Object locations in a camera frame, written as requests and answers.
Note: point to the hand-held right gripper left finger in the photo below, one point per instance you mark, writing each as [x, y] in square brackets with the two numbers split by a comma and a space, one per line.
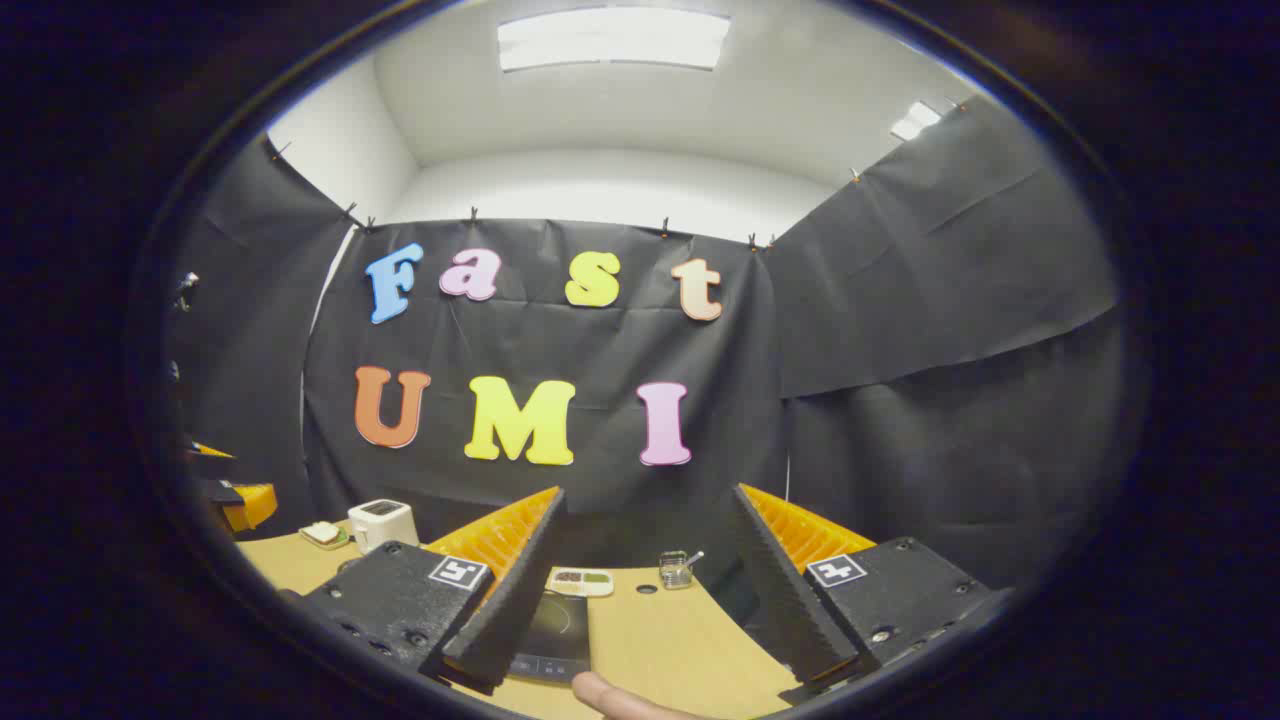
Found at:
[505, 620]

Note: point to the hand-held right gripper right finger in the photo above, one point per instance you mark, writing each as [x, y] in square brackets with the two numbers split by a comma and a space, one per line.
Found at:
[785, 610]

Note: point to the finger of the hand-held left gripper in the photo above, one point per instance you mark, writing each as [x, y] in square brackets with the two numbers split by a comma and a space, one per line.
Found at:
[207, 452]
[252, 505]

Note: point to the black induction cooktop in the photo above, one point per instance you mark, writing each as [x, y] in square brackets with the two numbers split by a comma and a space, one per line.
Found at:
[560, 630]

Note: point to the large ceiling light panel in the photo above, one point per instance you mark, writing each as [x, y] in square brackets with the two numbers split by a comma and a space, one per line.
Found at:
[612, 38]

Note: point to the white dish of beans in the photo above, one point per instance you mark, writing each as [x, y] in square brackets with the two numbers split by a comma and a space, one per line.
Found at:
[581, 582]

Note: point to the white toaster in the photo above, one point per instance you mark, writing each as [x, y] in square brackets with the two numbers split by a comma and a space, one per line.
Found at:
[382, 525]

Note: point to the small ceiling light panel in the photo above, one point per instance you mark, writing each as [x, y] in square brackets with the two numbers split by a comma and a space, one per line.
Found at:
[915, 121]

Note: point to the black backdrop cloth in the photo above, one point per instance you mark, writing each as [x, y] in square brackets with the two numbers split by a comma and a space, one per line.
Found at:
[900, 330]

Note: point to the sandwich with lettuce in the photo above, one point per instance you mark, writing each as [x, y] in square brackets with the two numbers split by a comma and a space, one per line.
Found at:
[322, 531]

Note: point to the white rectangular plate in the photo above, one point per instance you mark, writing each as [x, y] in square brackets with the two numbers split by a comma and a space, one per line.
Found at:
[325, 541]

